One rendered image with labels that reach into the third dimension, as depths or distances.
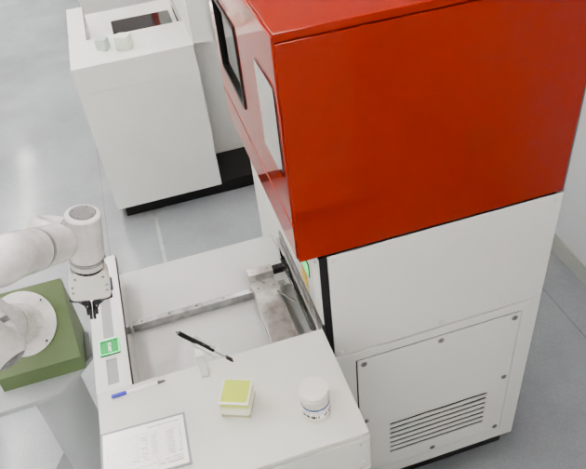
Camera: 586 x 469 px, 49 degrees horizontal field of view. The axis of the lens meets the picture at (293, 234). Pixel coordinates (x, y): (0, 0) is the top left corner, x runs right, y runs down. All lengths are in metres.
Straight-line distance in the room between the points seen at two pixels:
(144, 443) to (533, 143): 1.20
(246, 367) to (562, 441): 1.48
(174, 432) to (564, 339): 1.98
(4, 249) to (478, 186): 1.10
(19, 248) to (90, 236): 0.34
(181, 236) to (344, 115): 2.42
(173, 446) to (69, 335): 0.56
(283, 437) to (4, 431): 1.78
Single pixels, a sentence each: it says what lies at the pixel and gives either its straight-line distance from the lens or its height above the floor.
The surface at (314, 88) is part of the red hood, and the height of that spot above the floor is 1.69.
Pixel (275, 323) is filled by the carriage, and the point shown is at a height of 0.88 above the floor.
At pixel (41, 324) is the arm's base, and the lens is 2.01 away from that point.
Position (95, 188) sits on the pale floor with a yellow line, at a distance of 4.32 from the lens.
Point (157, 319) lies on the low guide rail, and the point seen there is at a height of 0.85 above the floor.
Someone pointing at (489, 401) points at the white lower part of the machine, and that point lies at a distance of 2.46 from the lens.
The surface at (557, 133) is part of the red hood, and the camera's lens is 1.75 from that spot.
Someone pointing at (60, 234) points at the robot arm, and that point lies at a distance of 1.43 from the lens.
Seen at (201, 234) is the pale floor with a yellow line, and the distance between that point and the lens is 3.71.
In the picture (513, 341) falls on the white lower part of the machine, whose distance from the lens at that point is 2.24.
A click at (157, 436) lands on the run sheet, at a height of 0.97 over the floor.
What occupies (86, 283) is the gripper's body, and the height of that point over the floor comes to 1.23.
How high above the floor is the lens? 2.32
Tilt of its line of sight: 40 degrees down
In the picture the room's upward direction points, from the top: 7 degrees counter-clockwise
